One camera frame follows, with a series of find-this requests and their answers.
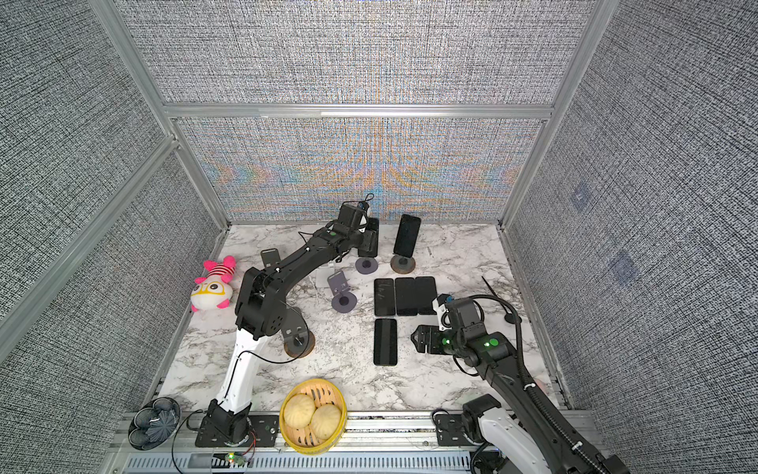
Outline black phone purple stand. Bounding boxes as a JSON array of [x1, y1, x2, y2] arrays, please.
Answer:
[[395, 278, 418, 316]]

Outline black phone front wooden stand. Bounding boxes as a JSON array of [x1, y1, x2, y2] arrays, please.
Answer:
[[415, 276, 438, 315]]

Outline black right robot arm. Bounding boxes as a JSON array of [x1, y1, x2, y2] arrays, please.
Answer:
[[411, 323, 630, 473]]

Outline grey round phone stand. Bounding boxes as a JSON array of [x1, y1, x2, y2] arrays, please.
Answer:
[[355, 257, 378, 275]]

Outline white phone stand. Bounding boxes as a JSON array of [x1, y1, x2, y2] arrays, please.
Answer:
[[315, 266, 335, 288]]

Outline back wooden base phone stand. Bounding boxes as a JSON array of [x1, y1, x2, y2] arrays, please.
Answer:
[[390, 255, 416, 275]]

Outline wooden base phone stand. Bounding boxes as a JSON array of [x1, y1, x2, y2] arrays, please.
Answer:
[[390, 255, 416, 275], [280, 307, 315, 359]]

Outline purple round phone stand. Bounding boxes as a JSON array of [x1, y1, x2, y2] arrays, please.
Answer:
[[327, 271, 357, 314]]

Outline dark far left phone stand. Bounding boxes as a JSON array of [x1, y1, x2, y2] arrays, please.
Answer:
[[260, 248, 281, 272]]

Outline front wooden base phone stand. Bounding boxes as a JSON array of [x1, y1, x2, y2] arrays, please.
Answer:
[[280, 307, 315, 359]]

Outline black stylus on table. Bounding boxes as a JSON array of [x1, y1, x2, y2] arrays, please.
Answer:
[[482, 276, 521, 325]]

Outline right steamed bun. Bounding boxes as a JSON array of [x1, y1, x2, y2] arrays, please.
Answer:
[[310, 404, 341, 442]]

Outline steamed bun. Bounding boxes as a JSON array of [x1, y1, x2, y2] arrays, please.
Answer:
[[283, 393, 316, 430], [310, 404, 341, 442]]

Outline yellow bamboo steamer basket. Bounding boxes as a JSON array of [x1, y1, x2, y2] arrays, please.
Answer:
[[280, 378, 347, 456]]

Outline left steamed bun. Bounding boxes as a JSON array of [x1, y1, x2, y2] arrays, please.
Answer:
[[283, 393, 316, 430]]

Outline pink white plush toy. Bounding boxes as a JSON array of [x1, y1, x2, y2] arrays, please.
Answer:
[[191, 256, 236, 312]]

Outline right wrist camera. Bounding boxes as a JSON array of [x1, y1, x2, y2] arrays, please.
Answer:
[[432, 294, 487, 341]]

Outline aluminium front rail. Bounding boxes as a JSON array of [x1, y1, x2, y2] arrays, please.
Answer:
[[97, 411, 476, 473]]

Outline black corrugated cable conduit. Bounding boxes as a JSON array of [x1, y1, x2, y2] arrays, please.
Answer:
[[467, 294, 611, 474]]

